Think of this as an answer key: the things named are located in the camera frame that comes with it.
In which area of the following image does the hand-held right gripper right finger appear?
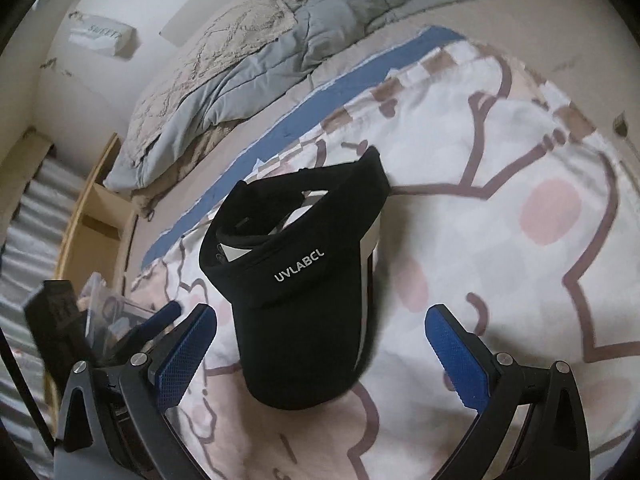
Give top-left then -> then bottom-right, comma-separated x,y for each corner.
425,304 -> 590,480

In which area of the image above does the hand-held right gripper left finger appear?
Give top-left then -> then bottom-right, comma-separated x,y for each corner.
52,302 -> 218,480

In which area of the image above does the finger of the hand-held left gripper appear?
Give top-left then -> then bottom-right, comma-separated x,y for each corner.
107,301 -> 181,361

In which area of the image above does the clear plastic storage box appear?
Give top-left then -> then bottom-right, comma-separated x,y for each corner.
75,272 -> 156,361

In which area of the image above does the black product box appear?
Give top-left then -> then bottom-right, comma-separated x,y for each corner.
24,280 -> 93,366

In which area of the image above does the black visor cap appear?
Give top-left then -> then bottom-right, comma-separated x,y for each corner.
198,147 -> 391,409

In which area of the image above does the long wooden shelf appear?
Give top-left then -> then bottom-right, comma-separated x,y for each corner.
42,132 -> 141,411

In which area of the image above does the silver pleated curtain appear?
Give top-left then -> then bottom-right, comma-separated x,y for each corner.
0,157 -> 96,480

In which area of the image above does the beige curtain valance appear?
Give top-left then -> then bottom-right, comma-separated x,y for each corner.
0,127 -> 56,186

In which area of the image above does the printed blanket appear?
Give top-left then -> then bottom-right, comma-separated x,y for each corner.
127,25 -> 640,480

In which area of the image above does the hanging tissue pack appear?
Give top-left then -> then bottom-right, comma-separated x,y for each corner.
67,10 -> 138,58

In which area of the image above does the white headboard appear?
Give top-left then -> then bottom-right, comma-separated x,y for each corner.
160,0 -> 281,48

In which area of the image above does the grey comforter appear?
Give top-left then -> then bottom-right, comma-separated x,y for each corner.
102,0 -> 586,196

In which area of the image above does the bed with beige sheet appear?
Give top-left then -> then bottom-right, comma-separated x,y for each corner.
132,0 -> 640,271

